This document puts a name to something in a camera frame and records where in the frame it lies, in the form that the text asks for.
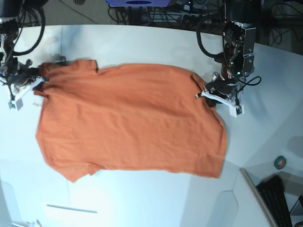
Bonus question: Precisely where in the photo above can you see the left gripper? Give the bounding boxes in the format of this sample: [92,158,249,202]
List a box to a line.
[205,72,244,108]

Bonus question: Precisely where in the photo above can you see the black keyboard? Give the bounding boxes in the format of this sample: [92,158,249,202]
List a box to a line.
[257,175,292,227]

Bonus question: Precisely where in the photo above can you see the green tape roll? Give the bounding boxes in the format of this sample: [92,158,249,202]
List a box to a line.
[274,156,287,170]

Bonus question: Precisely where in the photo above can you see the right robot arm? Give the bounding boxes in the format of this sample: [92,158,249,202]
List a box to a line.
[0,0,47,88]

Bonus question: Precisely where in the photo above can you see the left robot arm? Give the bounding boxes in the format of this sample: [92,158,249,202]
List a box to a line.
[196,0,261,115]

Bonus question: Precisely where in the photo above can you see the orange t-shirt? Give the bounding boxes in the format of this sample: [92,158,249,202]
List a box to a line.
[34,60,227,182]

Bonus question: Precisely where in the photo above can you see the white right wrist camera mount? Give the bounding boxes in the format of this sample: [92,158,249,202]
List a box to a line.
[7,75,49,111]

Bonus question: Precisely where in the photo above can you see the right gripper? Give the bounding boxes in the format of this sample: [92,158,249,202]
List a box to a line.
[0,59,39,89]

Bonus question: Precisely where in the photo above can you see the white paper sheet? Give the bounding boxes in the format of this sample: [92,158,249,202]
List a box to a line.
[43,202,103,227]

